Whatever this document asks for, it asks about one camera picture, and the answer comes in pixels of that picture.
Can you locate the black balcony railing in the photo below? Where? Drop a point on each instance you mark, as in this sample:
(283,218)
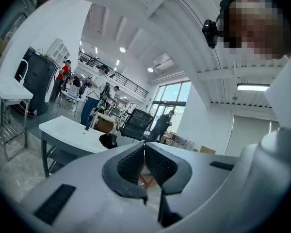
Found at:
(126,81)

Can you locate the black cloth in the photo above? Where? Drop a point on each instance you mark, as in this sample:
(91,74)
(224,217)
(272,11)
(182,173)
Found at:
(108,141)

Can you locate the white wall cabinet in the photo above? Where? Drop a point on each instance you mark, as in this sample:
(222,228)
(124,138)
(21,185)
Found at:
(59,50)

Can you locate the round ceiling light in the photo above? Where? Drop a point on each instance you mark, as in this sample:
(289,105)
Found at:
(122,49)
(150,70)

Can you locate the grey metal basin stand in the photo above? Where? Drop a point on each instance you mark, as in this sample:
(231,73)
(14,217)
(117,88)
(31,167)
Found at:
(44,154)

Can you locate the person's head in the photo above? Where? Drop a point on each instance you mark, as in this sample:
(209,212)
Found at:
(252,25)

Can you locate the stainless metal rack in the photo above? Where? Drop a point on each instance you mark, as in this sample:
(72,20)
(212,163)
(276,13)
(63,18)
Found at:
(4,127)

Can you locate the light wooden chair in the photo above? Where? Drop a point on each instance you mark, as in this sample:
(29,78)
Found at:
(104,116)

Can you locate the brown cardboard panel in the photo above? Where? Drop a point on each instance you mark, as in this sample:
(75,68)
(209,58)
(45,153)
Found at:
(207,150)

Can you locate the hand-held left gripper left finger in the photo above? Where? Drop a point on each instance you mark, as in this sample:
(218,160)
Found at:
(82,190)

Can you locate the white rectangular sink basin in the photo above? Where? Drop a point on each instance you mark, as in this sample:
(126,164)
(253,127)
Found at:
(65,132)

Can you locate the large glass window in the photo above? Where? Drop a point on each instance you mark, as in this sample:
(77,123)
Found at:
(172,92)

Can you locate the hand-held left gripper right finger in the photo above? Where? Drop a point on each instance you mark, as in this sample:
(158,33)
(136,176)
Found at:
(203,173)

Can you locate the white arched faucet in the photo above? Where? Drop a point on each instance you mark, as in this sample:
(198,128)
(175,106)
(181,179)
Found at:
(21,81)

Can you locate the black mesh sled-base chair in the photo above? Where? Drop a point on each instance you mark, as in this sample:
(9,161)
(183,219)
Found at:
(138,122)

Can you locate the white basin with white faucet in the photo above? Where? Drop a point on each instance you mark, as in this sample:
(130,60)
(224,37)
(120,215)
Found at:
(7,88)

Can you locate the rectangular ceiling lamp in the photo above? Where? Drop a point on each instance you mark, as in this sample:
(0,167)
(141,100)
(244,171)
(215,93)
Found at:
(253,87)

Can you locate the black head-mounted camera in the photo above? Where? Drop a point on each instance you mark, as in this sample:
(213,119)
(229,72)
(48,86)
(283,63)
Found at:
(209,33)

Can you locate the white ceiling air conditioner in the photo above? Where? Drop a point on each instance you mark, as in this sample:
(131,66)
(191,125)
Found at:
(163,62)

